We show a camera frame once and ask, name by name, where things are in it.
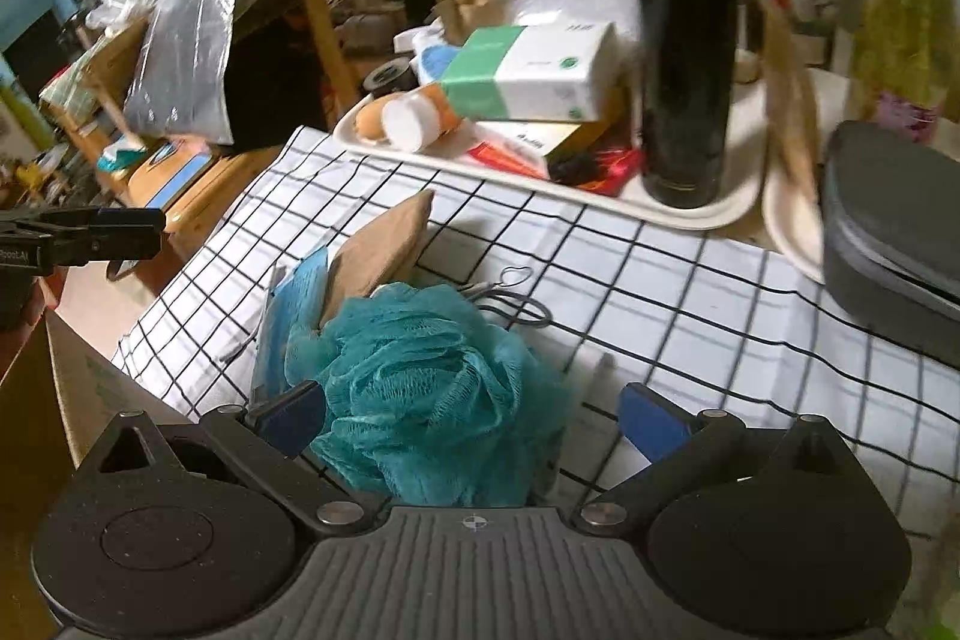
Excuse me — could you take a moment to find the black tape roll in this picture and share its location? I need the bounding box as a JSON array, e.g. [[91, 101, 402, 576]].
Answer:
[[362, 59, 419, 95]]

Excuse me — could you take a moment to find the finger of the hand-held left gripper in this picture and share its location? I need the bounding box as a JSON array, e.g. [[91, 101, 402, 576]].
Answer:
[[0, 206, 166, 268]]

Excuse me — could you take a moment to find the wooden chair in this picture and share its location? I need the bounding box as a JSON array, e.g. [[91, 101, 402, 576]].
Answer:
[[127, 0, 361, 262]]

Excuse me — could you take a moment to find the brown cardboard box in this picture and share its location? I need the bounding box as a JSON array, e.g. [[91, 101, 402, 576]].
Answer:
[[0, 302, 200, 640]]

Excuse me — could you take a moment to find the teal cloth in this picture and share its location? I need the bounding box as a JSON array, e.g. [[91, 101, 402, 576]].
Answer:
[[96, 134, 155, 169]]

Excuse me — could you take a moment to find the glass vase with bamboo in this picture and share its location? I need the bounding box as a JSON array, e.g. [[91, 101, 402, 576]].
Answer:
[[847, 0, 960, 142]]

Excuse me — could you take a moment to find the teal mesh bath loofah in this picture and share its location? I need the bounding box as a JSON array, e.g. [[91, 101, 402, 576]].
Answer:
[[285, 282, 578, 507]]

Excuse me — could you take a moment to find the red snack packet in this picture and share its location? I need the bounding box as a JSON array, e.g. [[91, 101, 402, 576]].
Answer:
[[551, 145, 646, 195]]

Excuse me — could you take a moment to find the white blue spray bottle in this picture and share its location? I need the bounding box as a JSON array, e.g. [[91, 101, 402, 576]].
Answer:
[[394, 26, 466, 86]]

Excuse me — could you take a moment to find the white plate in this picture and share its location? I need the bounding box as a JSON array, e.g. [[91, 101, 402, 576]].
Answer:
[[763, 160, 830, 285]]

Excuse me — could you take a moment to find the silver foil bag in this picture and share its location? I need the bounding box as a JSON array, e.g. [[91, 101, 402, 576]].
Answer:
[[124, 0, 282, 146]]

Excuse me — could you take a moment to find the blue face mask pack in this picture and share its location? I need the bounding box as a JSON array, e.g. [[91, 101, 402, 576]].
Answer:
[[251, 246, 338, 402]]

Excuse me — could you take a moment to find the brown paper pouch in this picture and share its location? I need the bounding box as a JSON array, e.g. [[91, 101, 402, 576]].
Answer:
[[321, 188, 436, 330]]

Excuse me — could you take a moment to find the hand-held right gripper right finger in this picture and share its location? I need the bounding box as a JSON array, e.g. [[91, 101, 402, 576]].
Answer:
[[574, 383, 863, 532]]

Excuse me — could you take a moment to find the red white flat box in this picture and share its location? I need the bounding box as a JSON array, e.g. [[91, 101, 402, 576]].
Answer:
[[466, 119, 601, 180]]

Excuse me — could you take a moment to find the grey lanyard cord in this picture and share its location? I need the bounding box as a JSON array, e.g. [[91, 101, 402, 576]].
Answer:
[[457, 266, 552, 330]]

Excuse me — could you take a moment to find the wooden side table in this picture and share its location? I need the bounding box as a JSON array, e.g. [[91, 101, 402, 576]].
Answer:
[[41, 17, 151, 191]]

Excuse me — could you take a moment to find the white plastic tray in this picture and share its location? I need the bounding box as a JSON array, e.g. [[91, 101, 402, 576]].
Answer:
[[332, 89, 773, 232]]

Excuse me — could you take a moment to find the blue phone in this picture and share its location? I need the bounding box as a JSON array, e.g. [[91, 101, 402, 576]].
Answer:
[[142, 151, 215, 210]]

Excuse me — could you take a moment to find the grey zip case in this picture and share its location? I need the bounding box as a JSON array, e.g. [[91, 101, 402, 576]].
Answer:
[[821, 120, 960, 360]]

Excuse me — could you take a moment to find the beige egg-shaped sponge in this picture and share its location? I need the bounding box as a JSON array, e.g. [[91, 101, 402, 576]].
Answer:
[[355, 98, 391, 148]]

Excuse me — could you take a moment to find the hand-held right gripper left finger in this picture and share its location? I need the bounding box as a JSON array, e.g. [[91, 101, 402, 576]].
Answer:
[[77, 379, 376, 534]]

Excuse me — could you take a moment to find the tall brown paper bag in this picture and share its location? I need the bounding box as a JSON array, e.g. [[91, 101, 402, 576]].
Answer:
[[739, 0, 822, 199]]

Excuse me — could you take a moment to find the black thermos bottle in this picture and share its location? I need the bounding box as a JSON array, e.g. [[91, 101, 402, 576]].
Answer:
[[625, 0, 755, 212]]

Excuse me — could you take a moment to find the green white tissue box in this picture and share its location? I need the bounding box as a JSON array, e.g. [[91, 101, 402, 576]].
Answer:
[[439, 21, 623, 124]]

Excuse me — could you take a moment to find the white black checked tablecloth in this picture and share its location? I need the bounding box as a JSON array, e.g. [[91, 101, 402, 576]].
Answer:
[[112, 125, 960, 566]]

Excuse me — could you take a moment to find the orange bottle with white cap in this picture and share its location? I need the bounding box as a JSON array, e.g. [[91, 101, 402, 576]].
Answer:
[[381, 83, 462, 154]]

